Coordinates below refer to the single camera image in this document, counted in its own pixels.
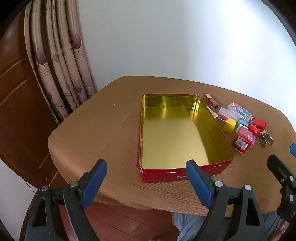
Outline red handled nail clipper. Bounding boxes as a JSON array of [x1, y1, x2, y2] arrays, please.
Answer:
[[251, 117, 274, 148]]

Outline red box with barcode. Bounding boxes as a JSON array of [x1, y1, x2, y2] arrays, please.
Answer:
[[232, 128, 251, 154]]

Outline light blue tape measure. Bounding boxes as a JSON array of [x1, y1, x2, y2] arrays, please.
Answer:
[[237, 118, 249, 128]]

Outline white pink small box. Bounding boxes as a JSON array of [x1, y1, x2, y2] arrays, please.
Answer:
[[235, 124, 256, 148]]

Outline clear case red blue card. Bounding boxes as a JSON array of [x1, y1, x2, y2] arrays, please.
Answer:
[[227, 102, 252, 122]]

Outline yellow cube block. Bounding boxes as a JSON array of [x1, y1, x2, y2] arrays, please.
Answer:
[[223, 118, 236, 134]]

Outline clear case pink contents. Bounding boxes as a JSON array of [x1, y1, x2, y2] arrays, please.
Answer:
[[218, 107, 239, 121]]

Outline beige slim box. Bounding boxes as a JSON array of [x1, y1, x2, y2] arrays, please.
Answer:
[[206, 106, 218, 118]]

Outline person's blue jeans leg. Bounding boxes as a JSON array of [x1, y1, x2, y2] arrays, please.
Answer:
[[172, 211, 289, 240]]

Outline red tin box gold interior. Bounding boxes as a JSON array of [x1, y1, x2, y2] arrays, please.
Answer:
[[137, 94, 234, 183]]

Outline brown wooden door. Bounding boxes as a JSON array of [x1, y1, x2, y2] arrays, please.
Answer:
[[1, 10, 57, 188]]

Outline beige patterned curtain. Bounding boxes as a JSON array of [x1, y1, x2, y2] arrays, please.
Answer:
[[24, 1, 96, 123]]

